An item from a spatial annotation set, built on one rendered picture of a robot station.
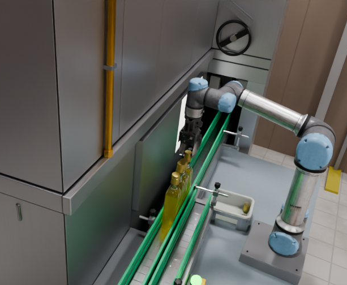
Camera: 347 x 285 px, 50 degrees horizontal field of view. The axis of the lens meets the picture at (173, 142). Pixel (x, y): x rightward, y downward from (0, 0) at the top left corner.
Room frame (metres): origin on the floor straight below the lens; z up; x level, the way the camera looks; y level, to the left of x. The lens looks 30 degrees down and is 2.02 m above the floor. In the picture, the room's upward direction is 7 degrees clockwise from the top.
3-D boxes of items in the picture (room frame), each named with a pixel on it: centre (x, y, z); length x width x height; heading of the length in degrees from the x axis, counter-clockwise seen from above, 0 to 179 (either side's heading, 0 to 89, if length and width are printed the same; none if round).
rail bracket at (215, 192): (1.41, -0.21, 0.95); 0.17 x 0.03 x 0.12; 75
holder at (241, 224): (1.51, -0.31, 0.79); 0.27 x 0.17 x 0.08; 75
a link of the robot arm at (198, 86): (1.37, -0.07, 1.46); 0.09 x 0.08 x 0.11; 66
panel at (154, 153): (1.62, 0.01, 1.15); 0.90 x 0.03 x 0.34; 165
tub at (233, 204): (1.50, -0.33, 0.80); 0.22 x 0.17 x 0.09; 75
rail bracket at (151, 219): (1.17, 0.07, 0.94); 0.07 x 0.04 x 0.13; 75
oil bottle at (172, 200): (1.22, -0.03, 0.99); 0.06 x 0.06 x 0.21; 74
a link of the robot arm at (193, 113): (1.37, -0.07, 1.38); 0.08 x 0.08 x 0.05
